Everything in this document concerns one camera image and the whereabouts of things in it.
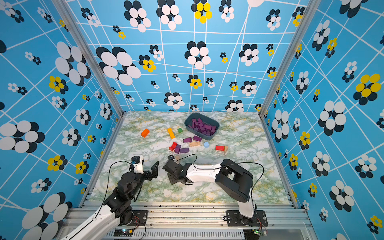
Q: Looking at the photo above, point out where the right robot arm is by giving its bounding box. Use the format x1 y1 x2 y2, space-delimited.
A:
163 159 256 226

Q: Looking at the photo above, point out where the orange brick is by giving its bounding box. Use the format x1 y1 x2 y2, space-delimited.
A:
141 129 150 138

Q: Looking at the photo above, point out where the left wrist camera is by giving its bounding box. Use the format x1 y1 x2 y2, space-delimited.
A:
130 156 144 175

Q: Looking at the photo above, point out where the dark teal storage bin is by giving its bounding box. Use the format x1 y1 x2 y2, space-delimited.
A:
184 112 220 140

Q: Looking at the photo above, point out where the yellow long brick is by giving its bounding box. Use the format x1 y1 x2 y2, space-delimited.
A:
167 128 175 139

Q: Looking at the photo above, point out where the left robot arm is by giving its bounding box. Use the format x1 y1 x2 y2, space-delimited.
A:
63 156 159 240

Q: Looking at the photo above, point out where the natural wood printed brick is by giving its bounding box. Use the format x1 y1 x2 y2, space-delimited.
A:
189 142 201 147

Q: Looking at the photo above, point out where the red rectangular brick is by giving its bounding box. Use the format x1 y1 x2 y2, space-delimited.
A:
216 146 226 151

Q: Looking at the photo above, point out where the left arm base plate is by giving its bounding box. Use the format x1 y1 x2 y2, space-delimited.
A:
113 210 149 227

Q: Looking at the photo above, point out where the purple brick beside bin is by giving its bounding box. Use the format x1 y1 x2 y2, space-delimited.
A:
193 136 202 142

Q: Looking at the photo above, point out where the purple brick below arch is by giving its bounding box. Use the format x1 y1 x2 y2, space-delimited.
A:
174 145 181 154

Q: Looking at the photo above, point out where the red arch brick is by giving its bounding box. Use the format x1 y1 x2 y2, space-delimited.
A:
169 142 178 152

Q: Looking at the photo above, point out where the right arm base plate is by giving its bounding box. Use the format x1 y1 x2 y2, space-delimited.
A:
223 210 269 227

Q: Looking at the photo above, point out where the aluminium front rail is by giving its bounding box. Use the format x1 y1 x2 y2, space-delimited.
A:
103 203 317 240

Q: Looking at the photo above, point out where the purple tall triangle brick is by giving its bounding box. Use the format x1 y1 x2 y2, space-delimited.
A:
183 137 193 143

